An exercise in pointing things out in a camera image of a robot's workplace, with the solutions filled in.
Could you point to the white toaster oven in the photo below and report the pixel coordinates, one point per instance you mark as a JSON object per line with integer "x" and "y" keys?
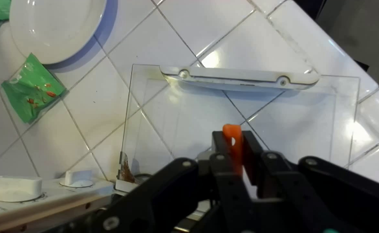
{"x": 132, "y": 154}

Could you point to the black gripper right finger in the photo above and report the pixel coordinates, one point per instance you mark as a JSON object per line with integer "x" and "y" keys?
{"x": 288, "y": 202}

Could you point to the small green snack packet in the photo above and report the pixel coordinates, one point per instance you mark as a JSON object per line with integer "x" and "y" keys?
{"x": 33, "y": 90}

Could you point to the white ceramic plate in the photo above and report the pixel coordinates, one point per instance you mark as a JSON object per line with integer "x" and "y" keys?
{"x": 55, "y": 30}

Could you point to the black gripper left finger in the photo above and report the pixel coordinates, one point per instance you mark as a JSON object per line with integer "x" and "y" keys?
{"x": 236, "y": 204}

